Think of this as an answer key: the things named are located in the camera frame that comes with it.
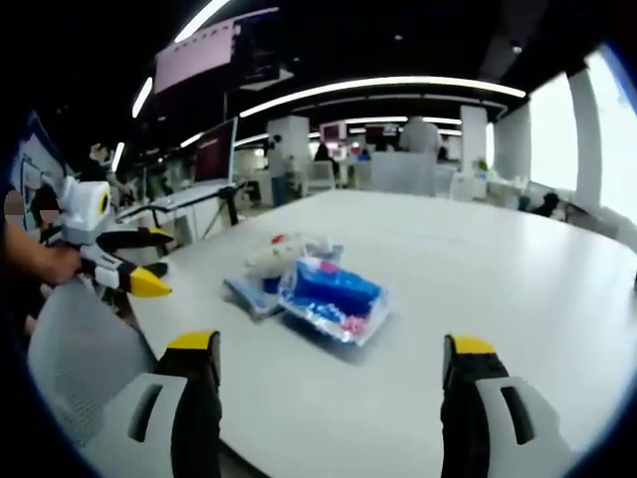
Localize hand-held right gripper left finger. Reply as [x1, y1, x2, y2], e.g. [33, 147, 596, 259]
[82, 329, 223, 478]

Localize small clear plastic packet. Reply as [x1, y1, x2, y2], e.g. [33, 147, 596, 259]
[303, 237, 344, 265]

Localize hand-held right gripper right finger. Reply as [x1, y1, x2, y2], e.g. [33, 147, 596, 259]
[439, 334, 568, 478]

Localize person's left hand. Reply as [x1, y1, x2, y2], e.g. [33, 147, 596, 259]
[38, 243, 85, 288]

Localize white partition panel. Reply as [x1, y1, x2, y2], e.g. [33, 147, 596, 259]
[370, 150, 438, 197]

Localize blue plastic-wrapped packet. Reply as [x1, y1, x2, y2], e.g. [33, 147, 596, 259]
[277, 256, 390, 347]

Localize dark red monitor screen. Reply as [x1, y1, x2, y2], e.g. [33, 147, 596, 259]
[192, 117, 240, 185]

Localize hanging pink ceiling screen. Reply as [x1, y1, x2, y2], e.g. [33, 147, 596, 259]
[152, 24, 243, 97]

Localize white red-dotted plastic bag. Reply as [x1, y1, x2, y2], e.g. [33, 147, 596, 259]
[241, 232, 306, 280]

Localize light blue packet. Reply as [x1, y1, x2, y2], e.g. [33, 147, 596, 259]
[222, 276, 286, 322]

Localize white desk with black legs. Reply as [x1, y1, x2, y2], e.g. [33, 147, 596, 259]
[114, 179, 248, 245]

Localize white table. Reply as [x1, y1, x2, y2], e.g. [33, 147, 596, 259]
[118, 189, 637, 478]

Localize grey mesh office chair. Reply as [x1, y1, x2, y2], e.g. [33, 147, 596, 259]
[27, 279, 159, 449]

